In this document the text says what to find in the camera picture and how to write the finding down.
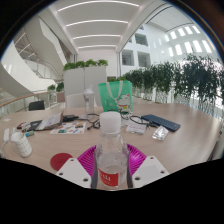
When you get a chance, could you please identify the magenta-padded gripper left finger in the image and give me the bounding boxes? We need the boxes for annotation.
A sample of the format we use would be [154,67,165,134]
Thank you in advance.
[55,143,99,190]

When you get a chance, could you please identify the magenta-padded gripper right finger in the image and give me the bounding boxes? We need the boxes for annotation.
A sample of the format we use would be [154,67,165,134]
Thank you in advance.
[126,143,170,189]

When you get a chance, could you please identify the clear red-labelled water bottle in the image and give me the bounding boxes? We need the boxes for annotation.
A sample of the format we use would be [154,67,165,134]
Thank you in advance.
[94,111,131,191]

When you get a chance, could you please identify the flat round red coaster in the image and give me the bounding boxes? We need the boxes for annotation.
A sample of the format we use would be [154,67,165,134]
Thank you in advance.
[49,152,74,172]

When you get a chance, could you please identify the clear plastic bag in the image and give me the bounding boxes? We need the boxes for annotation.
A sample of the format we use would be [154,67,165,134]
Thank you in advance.
[152,125,170,141]

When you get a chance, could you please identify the white tissue packet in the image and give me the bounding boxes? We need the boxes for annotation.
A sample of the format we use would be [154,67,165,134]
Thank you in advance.
[125,122,148,135]

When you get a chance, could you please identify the colourful sticker sheet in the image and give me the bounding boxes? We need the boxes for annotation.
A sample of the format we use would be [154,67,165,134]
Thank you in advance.
[49,121,87,135]

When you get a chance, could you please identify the dark blue keyboard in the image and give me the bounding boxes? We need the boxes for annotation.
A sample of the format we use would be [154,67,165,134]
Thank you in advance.
[140,113,182,133]

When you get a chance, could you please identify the black power adapter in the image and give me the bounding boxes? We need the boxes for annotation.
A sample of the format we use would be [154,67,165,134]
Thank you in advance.
[62,114,80,123]

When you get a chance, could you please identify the open printed booklet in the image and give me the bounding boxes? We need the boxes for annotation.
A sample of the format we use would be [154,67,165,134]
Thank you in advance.
[34,111,64,132]

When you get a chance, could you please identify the white grid-patterned cup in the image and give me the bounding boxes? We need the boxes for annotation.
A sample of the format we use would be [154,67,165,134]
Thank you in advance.
[10,131,33,158]

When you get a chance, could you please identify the black notebook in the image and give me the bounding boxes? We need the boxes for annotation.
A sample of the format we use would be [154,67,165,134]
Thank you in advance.
[21,119,43,133]

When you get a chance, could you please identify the white card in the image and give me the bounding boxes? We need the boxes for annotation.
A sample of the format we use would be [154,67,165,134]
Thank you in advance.
[20,123,32,132]

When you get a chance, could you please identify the clear shaker bottle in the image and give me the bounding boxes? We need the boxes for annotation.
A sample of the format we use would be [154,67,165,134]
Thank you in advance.
[82,84,96,115]

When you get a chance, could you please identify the white office chair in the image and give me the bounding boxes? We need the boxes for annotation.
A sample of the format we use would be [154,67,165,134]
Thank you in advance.
[65,92,88,108]

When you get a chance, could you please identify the black office chair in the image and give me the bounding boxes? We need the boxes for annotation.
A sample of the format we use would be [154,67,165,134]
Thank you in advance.
[28,100,46,112]

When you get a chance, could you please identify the green tote bag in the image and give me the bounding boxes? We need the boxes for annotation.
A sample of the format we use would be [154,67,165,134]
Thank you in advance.
[97,79,134,114]

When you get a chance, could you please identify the low green planter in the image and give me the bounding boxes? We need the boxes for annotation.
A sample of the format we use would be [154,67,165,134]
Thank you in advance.
[107,76,126,83]
[46,82,65,93]

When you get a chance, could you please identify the white storage cabinet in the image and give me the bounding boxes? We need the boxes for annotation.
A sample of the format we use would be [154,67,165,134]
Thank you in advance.
[63,65,108,108]

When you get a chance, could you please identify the tall green plant hedge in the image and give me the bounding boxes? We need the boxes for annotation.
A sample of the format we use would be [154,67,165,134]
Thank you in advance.
[121,54,224,114]

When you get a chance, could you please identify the green plants atop cabinet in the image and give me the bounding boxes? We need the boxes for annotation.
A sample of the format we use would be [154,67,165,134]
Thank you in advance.
[63,58,109,71]

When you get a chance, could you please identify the ceiling strip lights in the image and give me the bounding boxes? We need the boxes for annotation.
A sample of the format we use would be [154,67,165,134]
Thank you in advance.
[57,0,141,50]

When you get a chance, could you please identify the tangled black cables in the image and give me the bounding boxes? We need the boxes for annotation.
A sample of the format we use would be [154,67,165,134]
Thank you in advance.
[87,113,158,131]

